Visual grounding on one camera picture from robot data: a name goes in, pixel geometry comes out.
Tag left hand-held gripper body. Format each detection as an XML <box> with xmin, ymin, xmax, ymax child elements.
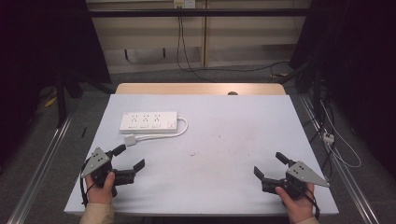
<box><xmin>80</xmin><ymin>147</ymin><xmax>138</xmax><ymax>189</ymax></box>

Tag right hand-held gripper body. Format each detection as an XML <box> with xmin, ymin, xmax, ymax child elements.
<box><xmin>261</xmin><ymin>160</ymin><xmax>331</xmax><ymax>200</ymax></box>

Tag white power plug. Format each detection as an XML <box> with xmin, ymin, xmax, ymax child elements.
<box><xmin>123</xmin><ymin>133</ymin><xmax>138</xmax><ymax>147</ymax></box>

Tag white power strip cable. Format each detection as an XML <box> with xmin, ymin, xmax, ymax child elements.
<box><xmin>135</xmin><ymin>116</ymin><xmax>190</xmax><ymax>142</ymax></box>

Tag person's left hand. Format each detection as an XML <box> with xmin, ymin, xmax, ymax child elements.
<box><xmin>85</xmin><ymin>171</ymin><xmax>117</xmax><ymax>205</ymax></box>

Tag person's right hand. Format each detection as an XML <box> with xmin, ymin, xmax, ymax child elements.
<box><xmin>275</xmin><ymin>182</ymin><xmax>316</xmax><ymax>224</ymax></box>

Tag white table mat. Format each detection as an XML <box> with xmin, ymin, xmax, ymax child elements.
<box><xmin>64</xmin><ymin>93</ymin><xmax>340</xmax><ymax>217</ymax></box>

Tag white floor power strip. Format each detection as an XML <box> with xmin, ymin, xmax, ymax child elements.
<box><xmin>322</xmin><ymin>130</ymin><xmax>335</xmax><ymax>147</ymax></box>

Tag black metal stand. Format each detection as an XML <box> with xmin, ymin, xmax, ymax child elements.
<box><xmin>54</xmin><ymin>69</ymin><xmax>116</xmax><ymax>129</ymax></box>

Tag yellow floor tape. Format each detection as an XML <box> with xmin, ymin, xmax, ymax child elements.
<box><xmin>44</xmin><ymin>95</ymin><xmax>58</xmax><ymax>108</ymax></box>

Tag wooden table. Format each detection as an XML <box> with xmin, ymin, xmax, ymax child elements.
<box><xmin>115</xmin><ymin>82</ymin><xmax>287</xmax><ymax>96</ymax></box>

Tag black curtain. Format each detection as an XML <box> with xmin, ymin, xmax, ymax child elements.
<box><xmin>289</xmin><ymin>0</ymin><xmax>396</xmax><ymax>180</ymax></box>
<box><xmin>0</xmin><ymin>0</ymin><xmax>112</xmax><ymax>169</ymax></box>

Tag black horizontal bar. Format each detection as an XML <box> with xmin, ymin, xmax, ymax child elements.
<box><xmin>88</xmin><ymin>7</ymin><xmax>312</xmax><ymax>18</ymax></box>

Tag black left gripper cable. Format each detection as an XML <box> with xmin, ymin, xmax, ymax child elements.
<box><xmin>79</xmin><ymin>160</ymin><xmax>97</xmax><ymax>208</ymax></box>

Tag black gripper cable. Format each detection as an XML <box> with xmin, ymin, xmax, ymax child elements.
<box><xmin>79</xmin><ymin>160</ymin><xmax>97</xmax><ymax>208</ymax></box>
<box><xmin>298</xmin><ymin>186</ymin><xmax>321</xmax><ymax>220</ymax></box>

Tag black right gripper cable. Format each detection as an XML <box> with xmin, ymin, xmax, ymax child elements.
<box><xmin>298</xmin><ymin>186</ymin><xmax>321</xmax><ymax>220</ymax></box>

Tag aluminium floor rail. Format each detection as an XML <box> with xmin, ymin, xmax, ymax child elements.
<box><xmin>299</xmin><ymin>93</ymin><xmax>381</xmax><ymax>224</ymax></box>
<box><xmin>7</xmin><ymin>113</ymin><xmax>75</xmax><ymax>224</ymax></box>

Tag white floor cable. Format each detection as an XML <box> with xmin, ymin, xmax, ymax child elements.
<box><xmin>319</xmin><ymin>101</ymin><xmax>362</xmax><ymax>170</ymax></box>

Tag black hanging cables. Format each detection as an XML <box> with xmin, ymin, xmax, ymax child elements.
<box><xmin>176</xmin><ymin>6</ymin><xmax>290</xmax><ymax>84</ymax></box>

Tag white wall socket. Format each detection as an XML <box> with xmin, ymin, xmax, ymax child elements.
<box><xmin>173</xmin><ymin>0</ymin><xmax>197</xmax><ymax>9</ymax></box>

